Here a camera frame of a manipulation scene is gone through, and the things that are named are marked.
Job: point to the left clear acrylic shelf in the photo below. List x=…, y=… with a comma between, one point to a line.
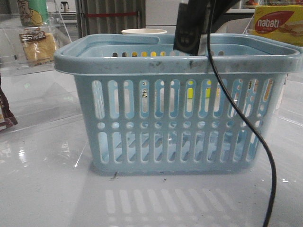
x=37, y=94

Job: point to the white cabinet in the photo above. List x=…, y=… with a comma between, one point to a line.
x=162, y=14

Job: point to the black tissue pack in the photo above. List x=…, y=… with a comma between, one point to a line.
x=192, y=27

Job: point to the light blue plastic basket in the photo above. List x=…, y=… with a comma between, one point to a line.
x=150, y=108

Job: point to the packaged bread slice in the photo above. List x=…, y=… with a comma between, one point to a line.
x=38, y=46

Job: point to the red barrier belt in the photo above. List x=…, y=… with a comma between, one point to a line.
x=112, y=15

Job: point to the brown snack packet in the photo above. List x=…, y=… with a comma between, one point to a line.
x=7, y=118

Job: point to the green cartoon can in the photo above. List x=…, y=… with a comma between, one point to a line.
x=33, y=12

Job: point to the yellow nabati wafer box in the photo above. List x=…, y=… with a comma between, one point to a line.
x=281, y=23

